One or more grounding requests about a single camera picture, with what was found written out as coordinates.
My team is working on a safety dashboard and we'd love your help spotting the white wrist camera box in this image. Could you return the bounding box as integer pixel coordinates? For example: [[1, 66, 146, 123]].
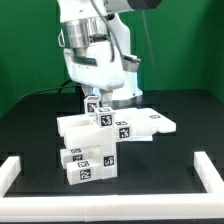
[[122, 55, 141, 72]]

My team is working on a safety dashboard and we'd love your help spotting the white tagged cube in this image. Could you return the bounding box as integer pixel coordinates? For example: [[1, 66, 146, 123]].
[[84, 95, 100, 114], [95, 107, 114, 127]]

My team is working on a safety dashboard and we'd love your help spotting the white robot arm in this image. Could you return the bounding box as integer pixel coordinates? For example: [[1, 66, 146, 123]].
[[57, 0, 162, 107]]

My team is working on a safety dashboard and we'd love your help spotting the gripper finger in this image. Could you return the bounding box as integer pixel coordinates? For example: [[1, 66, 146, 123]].
[[81, 84, 93, 97], [100, 90, 113, 107]]

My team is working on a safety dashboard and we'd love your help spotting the black cable on table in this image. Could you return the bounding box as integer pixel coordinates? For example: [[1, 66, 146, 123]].
[[16, 79, 81, 105]]

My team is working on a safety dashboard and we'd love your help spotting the white U-shaped fence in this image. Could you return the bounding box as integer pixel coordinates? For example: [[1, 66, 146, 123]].
[[0, 152, 224, 222]]

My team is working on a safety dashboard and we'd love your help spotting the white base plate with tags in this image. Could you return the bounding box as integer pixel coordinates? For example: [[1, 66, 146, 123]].
[[117, 135, 153, 142]]

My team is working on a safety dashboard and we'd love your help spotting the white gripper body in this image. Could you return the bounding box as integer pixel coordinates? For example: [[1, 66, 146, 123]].
[[64, 41, 125, 91]]

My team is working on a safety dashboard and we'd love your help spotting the white chair seat part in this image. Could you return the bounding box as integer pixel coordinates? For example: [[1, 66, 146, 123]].
[[85, 144, 117, 181]]

